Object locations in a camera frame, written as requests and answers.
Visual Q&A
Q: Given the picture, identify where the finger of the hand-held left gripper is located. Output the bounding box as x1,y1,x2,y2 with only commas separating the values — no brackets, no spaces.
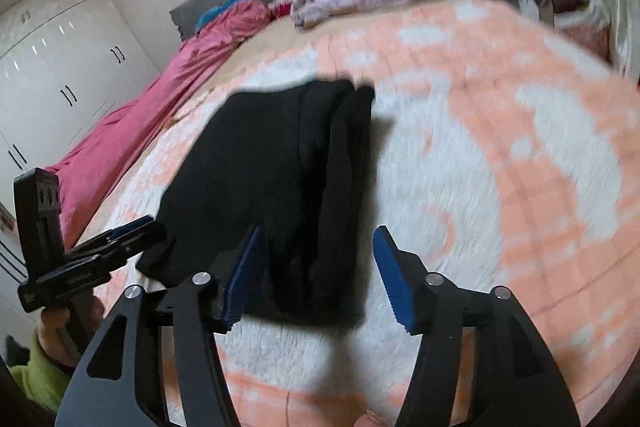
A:
72,214,157,258
95,223,168,270

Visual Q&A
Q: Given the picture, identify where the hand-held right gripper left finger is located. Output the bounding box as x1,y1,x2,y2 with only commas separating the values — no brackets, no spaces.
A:
54,226,265,427

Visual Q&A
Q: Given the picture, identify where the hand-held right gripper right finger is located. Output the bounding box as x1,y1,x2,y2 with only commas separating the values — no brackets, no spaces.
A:
372,226,583,427

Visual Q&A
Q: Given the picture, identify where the black printed shirt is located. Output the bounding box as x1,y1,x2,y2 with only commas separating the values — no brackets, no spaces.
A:
135,79,393,327

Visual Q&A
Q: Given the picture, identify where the person's left hand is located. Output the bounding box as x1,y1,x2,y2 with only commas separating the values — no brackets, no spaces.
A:
39,294,107,370

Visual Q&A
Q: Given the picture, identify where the person's right hand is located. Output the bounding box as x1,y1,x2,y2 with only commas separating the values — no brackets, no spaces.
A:
354,408,387,427

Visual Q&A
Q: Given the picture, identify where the pink duvet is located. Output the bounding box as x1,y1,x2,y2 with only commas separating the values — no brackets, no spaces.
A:
44,0,273,248

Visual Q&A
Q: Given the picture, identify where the peach and white blanket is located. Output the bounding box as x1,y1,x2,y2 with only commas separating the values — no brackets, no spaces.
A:
75,0,640,427

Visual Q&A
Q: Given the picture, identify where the white wardrobe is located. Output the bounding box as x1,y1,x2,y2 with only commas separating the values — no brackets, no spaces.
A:
0,0,161,288

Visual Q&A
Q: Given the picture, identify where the beige bedsheet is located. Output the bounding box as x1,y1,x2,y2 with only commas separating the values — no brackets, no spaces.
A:
160,14,326,128

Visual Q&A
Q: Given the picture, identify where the blue cloth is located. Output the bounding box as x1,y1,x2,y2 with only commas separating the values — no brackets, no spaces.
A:
195,0,256,30

